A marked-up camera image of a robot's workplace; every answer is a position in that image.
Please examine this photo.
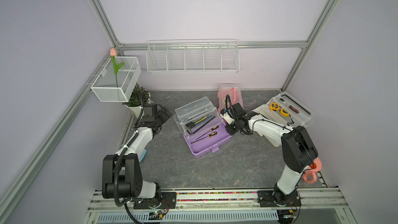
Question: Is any purple toolbox clear lid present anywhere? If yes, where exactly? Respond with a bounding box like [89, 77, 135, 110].
[173, 96, 233, 159]

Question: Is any pink toolbox clear lid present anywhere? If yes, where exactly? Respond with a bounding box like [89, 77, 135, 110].
[218, 84, 243, 113]

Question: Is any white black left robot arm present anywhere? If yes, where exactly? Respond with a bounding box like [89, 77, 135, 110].
[102, 92, 172, 207]

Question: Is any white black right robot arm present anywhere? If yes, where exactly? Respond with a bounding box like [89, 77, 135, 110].
[220, 95, 318, 207]

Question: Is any silver combination wrench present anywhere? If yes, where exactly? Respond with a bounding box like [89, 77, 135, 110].
[184, 111, 205, 121]

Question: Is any potted green plant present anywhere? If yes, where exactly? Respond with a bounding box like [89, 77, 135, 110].
[122, 84, 152, 118]

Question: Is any yellow tape measure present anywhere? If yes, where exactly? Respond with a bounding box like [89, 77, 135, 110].
[269, 103, 280, 112]
[280, 108, 290, 117]

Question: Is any white toolbox clear lid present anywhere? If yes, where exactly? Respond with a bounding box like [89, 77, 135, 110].
[248, 92, 314, 147]

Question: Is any small white mesh basket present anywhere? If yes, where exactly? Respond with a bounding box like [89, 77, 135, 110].
[91, 57, 142, 103]

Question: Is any pink artificial tulip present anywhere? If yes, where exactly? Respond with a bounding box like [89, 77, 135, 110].
[110, 48, 124, 87]

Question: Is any pink watering can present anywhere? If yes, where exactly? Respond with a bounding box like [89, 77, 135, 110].
[302, 158, 322, 184]

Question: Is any long white wire basket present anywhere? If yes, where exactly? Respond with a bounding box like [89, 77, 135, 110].
[146, 39, 240, 74]

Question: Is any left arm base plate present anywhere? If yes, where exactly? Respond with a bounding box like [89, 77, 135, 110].
[133, 191, 177, 210]

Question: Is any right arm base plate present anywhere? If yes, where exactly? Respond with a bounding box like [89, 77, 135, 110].
[257, 189, 302, 208]

